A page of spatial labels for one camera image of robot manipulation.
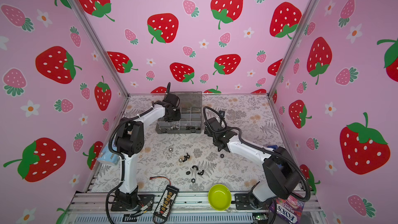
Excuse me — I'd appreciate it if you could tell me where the red black wire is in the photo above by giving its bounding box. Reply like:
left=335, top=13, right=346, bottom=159
left=150, top=176, right=172, bottom=187

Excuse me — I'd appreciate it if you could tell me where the blue tissue pack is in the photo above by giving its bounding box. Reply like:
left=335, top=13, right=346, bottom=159
left=97, top=144, right=120, bottom=166

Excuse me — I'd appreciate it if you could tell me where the black battery charger board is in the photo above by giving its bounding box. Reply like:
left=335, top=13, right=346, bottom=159
left=152, top=185, right=179, bottom=224

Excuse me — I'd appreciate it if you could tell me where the grey compartment organizer box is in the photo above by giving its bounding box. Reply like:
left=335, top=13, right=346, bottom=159
left=155, top=91, right=203, bottom=134

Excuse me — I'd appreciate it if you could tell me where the purple Fox's candy bag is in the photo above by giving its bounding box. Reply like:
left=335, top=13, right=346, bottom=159
left=269, top=196, right=305, bottom=224

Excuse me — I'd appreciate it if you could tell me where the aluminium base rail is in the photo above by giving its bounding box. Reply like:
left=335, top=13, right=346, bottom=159
left=60, top=192, right=329, bottom=224

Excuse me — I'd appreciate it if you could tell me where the lime green bowl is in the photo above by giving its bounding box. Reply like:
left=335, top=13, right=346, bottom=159
left=208, top=184, right=232, bottom=211

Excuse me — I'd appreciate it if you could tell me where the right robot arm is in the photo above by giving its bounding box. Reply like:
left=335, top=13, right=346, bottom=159
left=203, top=106, right=311, bottom=209

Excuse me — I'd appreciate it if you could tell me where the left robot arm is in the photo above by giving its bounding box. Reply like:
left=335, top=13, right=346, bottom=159
left=108, top=83, right=181, bottom=210

